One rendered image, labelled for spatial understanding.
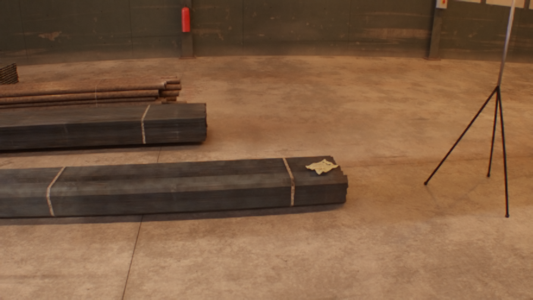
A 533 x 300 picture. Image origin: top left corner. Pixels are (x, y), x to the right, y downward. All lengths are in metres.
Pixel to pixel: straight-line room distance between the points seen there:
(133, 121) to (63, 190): 1.22
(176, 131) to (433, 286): 2.61
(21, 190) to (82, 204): 0.45
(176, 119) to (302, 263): 1.99
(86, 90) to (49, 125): 0.84
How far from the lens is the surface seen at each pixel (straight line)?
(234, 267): 2.26
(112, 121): 3.80
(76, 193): 2.80
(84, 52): 9.34
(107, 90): 4.60
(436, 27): 10.20
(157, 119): 3.72
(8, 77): 7.34
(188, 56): 8.72
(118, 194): 2.71
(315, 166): 2.83
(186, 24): 8.46
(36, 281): 2.45
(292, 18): 9.00
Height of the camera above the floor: 1.48
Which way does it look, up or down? 23 degrees down
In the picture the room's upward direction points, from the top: 1 degrees clockwise
